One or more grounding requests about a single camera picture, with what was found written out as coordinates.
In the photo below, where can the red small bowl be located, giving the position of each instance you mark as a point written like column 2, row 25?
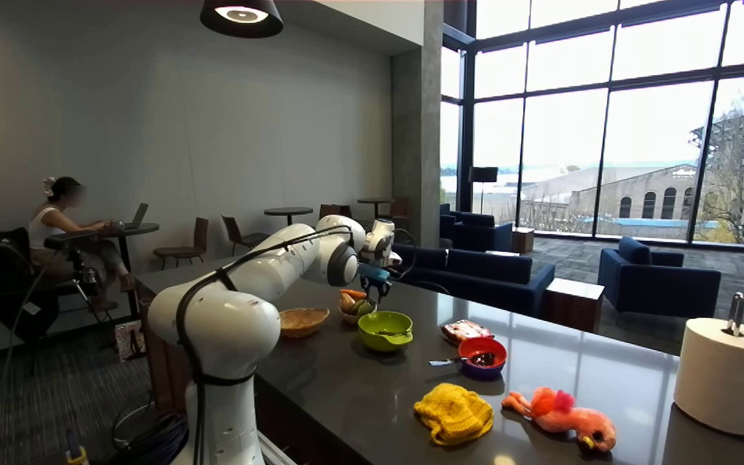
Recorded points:
column 481, row 358

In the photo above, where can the woman at laptop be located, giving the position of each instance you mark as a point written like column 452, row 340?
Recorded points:
column 52, row 218

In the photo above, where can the green plastic bowl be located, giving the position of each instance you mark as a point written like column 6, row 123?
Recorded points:
column 387, row 333

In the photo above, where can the far weaved basket with vegetables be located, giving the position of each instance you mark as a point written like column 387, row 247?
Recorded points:
column 352, row 304

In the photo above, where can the yellow knitted cloth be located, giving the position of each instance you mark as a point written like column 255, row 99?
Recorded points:
column 452, row 415

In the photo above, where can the small snack packet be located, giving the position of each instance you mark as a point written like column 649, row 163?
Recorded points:
column 463, row 329

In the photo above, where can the black pendant lamp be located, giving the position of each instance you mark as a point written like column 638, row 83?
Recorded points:
column 246, row 20

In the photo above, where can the round cafe table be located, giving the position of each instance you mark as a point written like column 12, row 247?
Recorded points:
column 288, row 212

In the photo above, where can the pink orange plush toy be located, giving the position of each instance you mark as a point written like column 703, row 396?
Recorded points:
column 556, row 413

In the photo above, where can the white paper towel roll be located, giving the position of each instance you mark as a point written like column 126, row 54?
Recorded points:
column 711, row 371

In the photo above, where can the dark blue sofa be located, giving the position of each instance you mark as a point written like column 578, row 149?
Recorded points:
column 512, row 283

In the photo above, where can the dark blue armchair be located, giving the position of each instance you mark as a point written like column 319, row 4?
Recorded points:
column 641, row 281

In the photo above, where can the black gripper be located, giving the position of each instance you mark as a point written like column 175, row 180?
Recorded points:
column 376, row 277

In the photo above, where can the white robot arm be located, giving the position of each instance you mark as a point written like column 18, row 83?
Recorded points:
column 226, row 321

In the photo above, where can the near empty weaved basket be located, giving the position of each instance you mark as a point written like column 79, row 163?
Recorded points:
column 304, row 321

